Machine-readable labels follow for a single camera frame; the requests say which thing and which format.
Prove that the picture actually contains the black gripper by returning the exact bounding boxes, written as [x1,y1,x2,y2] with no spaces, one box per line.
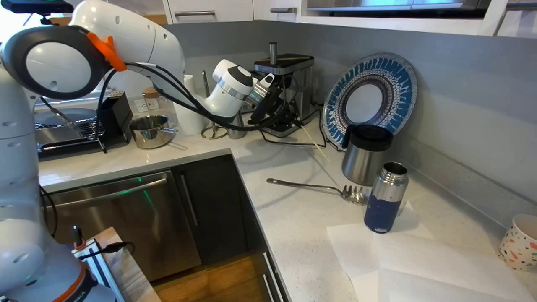
[250,74,294,128]

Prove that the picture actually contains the wooden chopstick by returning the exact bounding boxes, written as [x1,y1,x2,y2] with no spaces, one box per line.
[299,126,340,185]

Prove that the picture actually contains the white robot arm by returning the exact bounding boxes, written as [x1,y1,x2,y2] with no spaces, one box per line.
[0,0,275,302]

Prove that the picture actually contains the silver cup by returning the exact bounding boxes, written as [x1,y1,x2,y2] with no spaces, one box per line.
[226,114,247,139]

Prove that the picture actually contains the white paper towel roll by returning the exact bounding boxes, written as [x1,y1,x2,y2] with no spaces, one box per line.
[174,74,205,136]

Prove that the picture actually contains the steel canister black lid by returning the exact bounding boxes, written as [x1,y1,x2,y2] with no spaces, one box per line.
[340,124,393,186]

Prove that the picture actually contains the blue patterned decorative plate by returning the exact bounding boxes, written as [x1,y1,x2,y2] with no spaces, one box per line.
[320,52,418,150]

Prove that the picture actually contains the silver pasta serving spoon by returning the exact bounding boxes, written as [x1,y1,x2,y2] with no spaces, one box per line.
[268,178,366,205]

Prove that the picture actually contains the glass jar wooden lid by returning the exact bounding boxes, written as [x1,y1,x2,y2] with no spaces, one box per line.
[132,87,164,118]

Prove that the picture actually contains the blue steel travel mug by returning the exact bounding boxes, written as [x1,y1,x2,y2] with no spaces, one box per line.
[364,161,408,233]

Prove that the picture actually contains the dark lower cabinet fronts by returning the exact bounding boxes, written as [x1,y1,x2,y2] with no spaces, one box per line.
[173,155,288,302]

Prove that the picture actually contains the stainless steel dishwasher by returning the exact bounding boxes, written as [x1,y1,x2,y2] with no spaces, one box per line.
[47,171,201,280]

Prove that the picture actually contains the black toaster oven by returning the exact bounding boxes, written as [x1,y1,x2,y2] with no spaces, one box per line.
[33,94,132,158]

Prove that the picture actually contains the white paper towel sheet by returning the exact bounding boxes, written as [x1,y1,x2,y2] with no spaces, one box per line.
[327,207,535,302]

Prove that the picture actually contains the white upper cabinets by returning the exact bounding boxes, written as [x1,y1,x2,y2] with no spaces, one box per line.
[163,0,537,39]

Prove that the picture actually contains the speckled ceramic bowl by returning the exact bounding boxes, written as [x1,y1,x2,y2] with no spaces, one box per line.
[498,215,537,270]

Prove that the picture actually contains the coffee maker power cord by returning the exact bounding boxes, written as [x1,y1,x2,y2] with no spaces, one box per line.
[257,108,344,153]

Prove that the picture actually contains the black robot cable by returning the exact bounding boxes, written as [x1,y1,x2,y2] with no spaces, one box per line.
[38,61,265,237]

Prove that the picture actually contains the orange cable clip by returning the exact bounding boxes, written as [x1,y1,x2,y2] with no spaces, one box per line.
[87,32,126,72]

